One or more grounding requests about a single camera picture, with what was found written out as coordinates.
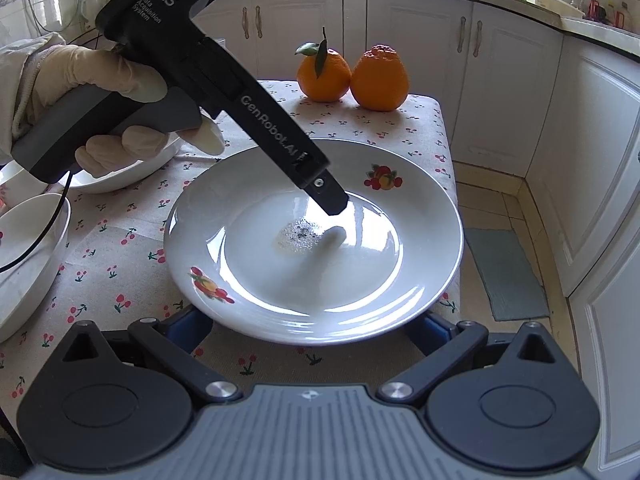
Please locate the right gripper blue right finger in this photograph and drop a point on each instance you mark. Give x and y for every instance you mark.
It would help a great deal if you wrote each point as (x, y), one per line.
(429, 332)

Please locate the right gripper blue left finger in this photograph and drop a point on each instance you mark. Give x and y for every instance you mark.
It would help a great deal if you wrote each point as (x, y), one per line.
(184, 332)

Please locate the large white fruit plate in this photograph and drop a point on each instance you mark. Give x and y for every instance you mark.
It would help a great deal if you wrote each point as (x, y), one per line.
(36, 229)

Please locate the white sleeve forearm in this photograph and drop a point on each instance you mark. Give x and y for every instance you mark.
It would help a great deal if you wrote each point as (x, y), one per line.
(20, 65)

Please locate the white kitchen cabinets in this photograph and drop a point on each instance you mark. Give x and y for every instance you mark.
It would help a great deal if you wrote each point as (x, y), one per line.
(556, 103)

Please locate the left gloved hand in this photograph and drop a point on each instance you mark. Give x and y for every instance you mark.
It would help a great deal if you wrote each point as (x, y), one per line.
(67, 67)

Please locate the grey floor mat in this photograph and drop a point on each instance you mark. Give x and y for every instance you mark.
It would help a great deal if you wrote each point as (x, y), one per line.
(512, 288)

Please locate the orange with leaf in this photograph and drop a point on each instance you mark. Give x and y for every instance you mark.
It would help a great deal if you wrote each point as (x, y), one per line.
(323, 76)

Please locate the bumpy orange tangerine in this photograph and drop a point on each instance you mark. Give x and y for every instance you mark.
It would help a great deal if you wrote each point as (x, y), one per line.
(379, 80)

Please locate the white plastic tray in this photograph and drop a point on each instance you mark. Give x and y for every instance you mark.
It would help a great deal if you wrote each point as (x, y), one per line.
(559, 7)

